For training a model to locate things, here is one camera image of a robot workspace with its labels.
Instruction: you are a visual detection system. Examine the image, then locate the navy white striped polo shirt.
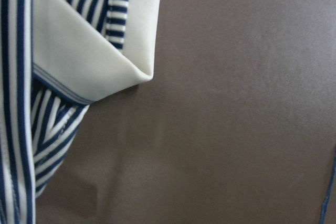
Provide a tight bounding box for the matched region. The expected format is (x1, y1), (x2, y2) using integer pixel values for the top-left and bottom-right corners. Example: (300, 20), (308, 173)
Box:
(1, 0), (160, 223)

